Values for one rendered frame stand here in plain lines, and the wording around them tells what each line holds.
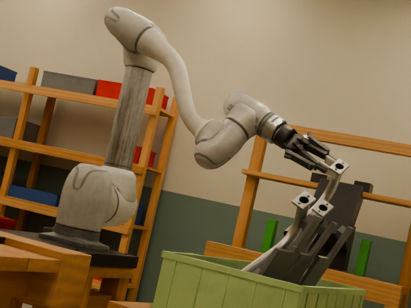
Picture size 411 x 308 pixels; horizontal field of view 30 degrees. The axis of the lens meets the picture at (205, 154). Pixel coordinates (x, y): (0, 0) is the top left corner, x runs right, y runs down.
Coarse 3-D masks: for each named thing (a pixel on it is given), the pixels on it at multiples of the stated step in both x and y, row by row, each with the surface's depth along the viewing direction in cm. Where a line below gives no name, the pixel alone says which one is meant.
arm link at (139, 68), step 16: (160, 32) 280; (128, 64) 279; (144, 64) 277; (128, 80) 278; (144, 80) 278; (128, 96) 277; (144, 96) 279; (128, 112) 276; (112, 128) 279; (128, 128) 276; (112, 144) 276; (128, 144) 276; (112, 160) 275; (128, 160) 276; (112, 176) 272; (128, 176) 274; (128, 192) 274; (128, 208) 275; (112, 224) 273
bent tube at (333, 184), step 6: (336, 162) 235; (342, 162) 235; (330, 168) 233; (336, 168) 233; (342, 168) 235; (330, 180) 238; (336, 180) 236; (330, 186) 239; (336, 186) 239; (324, 192) 241; (330, 192) 240; (324, 198) 240; (330, 198) 240; (312, 210) 237; (288, 228) 231
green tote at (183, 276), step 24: (168, 264) 208; (192, 264) 204; (216, 264) 201; (240, 264) 254; (168, 288) 207; (192, 288) 204; (216, 288) 200; (240, 288) 197; (264, 288) 195; (288, 288) 191; (312, 288) 196; (336, 288) 214; (360, 288) 244
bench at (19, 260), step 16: (0, 256) 180; (16, 256) 188; (32, 256) 197; (0, 272) 194; (16, 272) 200; (32, 272) 206; (48, 272) 199; (0, 288) 195; (16, 288) 201; (32, 304) 210
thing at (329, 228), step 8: (328, 224) 224; (336, 224) 224; (320, 232) 224; (328, 232) 222; (320, 240) 222; (312, 248) 223; (320, 248) 226; (304, 256) 216; (312, 256) 224; (296, 264) 215; (304, 264) 222; (288, 272) 214; (296, 272) 220; (304, 272) 227; (288, 280) 218; (296, 280) 226
